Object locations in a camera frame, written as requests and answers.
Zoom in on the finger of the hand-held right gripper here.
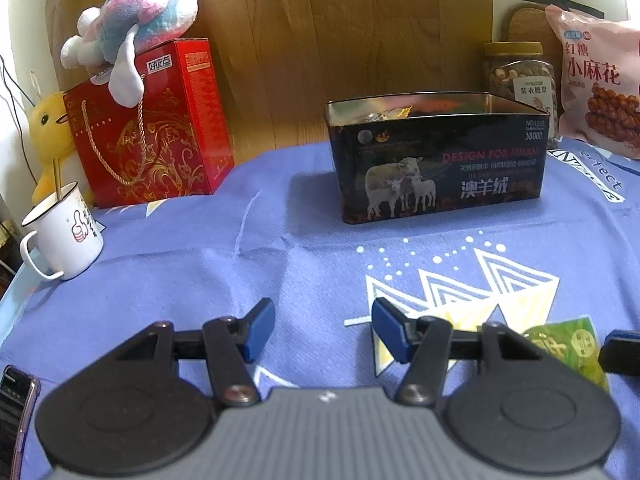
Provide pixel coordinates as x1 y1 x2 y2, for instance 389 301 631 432
598 330 640 376

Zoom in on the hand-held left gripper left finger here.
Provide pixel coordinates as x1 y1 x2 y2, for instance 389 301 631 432
112 297 277 408

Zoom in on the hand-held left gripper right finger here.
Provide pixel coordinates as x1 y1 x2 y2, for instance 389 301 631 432
371 298 543 407

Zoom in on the light green snack packet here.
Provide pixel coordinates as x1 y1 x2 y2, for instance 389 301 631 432
522 316 610 393

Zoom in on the black tin box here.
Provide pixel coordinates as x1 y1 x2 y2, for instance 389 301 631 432
325 91 552 225

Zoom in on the clear nut packet orange print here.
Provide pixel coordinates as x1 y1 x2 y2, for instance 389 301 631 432
350 104 416 122

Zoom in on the blue printed cloth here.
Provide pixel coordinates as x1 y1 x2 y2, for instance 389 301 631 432
0 137 640 480

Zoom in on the red gift bag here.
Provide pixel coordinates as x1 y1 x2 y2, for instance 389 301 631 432
62 67 213 209

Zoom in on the white enamel mug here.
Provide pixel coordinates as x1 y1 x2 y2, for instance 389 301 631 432
20 181 105 281

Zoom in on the smartphone with purple case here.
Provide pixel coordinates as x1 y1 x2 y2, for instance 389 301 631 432
0 366 42 480

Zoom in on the pink snack bag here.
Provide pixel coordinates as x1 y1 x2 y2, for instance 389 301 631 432
545 4 640 161

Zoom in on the red carton box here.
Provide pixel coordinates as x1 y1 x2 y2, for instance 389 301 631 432
135 37 236 196

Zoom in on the clear nut jar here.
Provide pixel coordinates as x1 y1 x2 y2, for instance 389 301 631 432
482 41 558 146

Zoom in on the yellow duck plush toy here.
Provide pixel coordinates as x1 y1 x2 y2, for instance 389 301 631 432
27 90 96 206

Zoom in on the wooden board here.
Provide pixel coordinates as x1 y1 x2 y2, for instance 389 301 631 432
45 0 508 168

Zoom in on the woven board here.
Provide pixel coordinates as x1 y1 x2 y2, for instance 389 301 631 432
505 2 557 44

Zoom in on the pink and blue plush toy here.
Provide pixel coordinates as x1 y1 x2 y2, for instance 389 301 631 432
60 0 208 108

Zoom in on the black wall cable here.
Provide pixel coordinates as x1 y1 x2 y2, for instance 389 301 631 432
0 54 28 113

